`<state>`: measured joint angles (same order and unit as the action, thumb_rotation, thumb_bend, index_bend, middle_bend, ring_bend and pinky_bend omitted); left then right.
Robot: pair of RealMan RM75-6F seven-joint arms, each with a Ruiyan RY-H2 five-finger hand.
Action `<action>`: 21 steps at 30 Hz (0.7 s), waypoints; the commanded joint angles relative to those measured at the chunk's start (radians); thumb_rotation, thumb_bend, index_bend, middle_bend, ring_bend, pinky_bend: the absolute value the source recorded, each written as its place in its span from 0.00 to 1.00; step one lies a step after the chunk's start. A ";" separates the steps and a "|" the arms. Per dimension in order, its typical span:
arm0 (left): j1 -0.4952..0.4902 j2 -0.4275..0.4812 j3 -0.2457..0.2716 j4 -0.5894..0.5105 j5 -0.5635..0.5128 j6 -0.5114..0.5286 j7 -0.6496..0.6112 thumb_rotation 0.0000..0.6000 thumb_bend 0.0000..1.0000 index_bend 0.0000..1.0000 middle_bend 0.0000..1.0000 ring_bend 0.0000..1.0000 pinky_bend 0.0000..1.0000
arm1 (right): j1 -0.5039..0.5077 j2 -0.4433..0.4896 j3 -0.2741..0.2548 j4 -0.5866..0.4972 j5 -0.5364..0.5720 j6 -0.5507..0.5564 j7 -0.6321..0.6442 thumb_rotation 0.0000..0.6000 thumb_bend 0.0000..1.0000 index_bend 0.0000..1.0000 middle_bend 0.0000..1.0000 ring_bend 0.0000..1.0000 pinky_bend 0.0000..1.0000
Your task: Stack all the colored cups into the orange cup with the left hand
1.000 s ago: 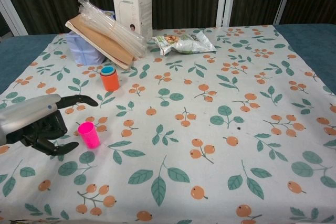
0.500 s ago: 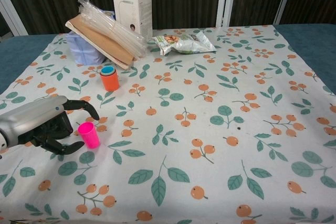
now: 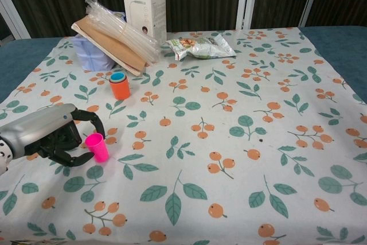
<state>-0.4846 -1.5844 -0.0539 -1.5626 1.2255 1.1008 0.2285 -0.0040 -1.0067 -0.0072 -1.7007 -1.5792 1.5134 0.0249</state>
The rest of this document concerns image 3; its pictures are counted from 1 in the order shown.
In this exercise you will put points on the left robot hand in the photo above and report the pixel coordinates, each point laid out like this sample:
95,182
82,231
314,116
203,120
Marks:
34,127

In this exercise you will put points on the pink plastic cup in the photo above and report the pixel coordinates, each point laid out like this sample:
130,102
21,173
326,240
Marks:
100,150

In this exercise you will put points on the light blue plastic cup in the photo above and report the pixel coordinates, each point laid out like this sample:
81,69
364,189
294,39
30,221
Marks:
118,76

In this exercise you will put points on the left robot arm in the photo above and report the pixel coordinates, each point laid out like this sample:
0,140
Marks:
3,156

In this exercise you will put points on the teal table cover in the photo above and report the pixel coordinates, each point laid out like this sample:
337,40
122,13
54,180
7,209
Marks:
17,55

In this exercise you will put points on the pale blue plastic package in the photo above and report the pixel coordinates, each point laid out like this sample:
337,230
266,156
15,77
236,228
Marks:
89,55

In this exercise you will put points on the orange plastic cup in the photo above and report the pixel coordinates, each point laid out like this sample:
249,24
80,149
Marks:
120,92

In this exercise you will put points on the brown paper package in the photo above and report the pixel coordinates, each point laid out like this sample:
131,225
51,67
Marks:
114,51

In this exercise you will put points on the clear bag of straws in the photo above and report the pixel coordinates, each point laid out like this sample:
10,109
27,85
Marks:
126,34

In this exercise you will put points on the tall white carton box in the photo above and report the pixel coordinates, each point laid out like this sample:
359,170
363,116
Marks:
140,7

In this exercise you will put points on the floral fruit print tablecloth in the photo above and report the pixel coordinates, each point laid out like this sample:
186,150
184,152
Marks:
200,141

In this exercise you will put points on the nut snack bag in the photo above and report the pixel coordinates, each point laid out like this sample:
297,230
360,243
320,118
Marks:
200,46

